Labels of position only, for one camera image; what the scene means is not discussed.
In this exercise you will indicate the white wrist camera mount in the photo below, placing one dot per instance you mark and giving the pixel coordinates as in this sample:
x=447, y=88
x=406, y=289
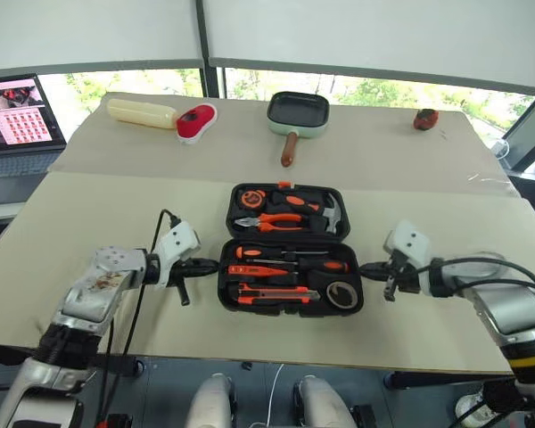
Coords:
x=410, y=236
x=178, y=238

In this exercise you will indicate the black orange utility knife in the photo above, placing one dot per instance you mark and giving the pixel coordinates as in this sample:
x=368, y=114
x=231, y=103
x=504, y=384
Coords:
x=272, y=294

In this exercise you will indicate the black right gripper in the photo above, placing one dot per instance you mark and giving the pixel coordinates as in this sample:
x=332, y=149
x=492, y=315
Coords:
x=401, y=278

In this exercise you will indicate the orange black tape measure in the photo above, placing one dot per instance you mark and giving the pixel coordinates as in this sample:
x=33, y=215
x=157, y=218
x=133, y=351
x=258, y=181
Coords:
x=252, y=199

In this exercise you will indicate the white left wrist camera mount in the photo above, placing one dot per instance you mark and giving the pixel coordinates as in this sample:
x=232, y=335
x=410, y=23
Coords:
x=178, y=238

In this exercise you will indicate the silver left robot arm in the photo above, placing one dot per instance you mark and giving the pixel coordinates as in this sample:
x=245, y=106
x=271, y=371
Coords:
x=93, y=290

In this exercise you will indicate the black orange screwdriver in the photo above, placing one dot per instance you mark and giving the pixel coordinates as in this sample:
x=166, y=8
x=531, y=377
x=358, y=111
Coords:
x=249, y=252
x=330, y=266

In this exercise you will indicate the small red black object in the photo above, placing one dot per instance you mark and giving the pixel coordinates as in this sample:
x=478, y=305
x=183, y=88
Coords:
x=425, y=119

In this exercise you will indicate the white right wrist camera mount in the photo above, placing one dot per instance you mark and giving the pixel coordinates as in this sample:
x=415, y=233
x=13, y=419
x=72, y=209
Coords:
x=410, y=236

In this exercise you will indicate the grey rounded robot leg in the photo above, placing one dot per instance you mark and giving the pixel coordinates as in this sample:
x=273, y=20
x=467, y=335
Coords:
x=211, y=401
x=321, y=403

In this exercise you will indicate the cream plastic bottle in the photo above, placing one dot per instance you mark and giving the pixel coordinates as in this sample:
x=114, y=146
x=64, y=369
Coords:
x=140, y=113

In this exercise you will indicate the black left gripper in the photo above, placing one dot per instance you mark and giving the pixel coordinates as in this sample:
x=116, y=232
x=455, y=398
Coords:
x=182, y=276

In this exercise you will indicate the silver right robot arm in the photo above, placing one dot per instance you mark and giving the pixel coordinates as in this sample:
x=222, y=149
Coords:
x=508, y=312

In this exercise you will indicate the black electrical tape roll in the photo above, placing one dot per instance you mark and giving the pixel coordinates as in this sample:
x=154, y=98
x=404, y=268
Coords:
x=341, y=295

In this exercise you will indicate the white roller blind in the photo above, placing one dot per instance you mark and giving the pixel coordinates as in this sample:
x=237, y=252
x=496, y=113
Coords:
x=89, y=29
x=374, y=33

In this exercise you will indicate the green square frying pan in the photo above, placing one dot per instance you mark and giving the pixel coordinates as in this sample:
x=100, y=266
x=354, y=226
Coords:
x=298, y=111

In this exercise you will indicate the black tool case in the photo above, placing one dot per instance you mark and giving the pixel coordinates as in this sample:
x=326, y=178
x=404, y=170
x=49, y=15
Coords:
x=290, y=307

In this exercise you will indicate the orange voltage tester pen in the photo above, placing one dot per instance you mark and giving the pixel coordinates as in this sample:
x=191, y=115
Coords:
x=249, y=269

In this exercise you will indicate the open laptop computer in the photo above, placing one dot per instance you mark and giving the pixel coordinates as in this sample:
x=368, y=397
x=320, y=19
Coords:
x=13, y=120

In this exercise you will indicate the dark window frame pillar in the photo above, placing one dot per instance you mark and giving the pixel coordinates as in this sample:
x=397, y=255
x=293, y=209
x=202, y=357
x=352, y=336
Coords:
x=211, y=80

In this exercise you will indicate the red white shoe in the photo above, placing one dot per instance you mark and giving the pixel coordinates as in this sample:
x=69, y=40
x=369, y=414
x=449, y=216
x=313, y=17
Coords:
x=195, y=125

